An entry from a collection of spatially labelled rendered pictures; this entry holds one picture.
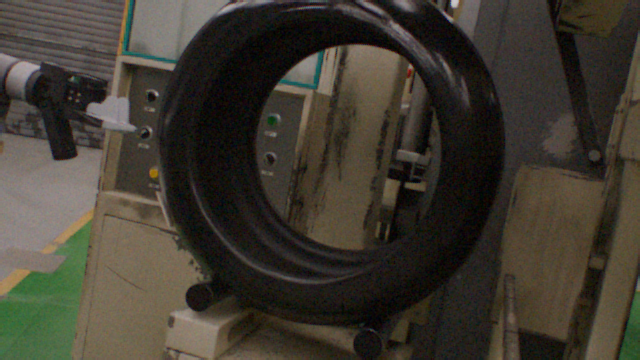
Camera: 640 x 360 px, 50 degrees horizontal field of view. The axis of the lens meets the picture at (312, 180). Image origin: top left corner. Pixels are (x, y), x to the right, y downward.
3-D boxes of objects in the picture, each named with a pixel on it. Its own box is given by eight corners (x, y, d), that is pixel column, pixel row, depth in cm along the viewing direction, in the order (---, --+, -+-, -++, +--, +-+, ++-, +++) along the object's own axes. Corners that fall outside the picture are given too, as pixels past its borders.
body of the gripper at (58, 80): (89, 78, 119) (32, 59, 122) (76, 125, 120) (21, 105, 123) (113, 82, 127) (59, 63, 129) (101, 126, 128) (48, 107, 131)
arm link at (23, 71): (1, 99, 124) (31, 101, 132) (22, 107, 123) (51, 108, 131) (11, 59, 123) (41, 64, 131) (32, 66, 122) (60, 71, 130)
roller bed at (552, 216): (488, 298, 145) (518, 160, 142) (560, 316, 142) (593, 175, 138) (485, 322, 126) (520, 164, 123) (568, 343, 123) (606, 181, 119)
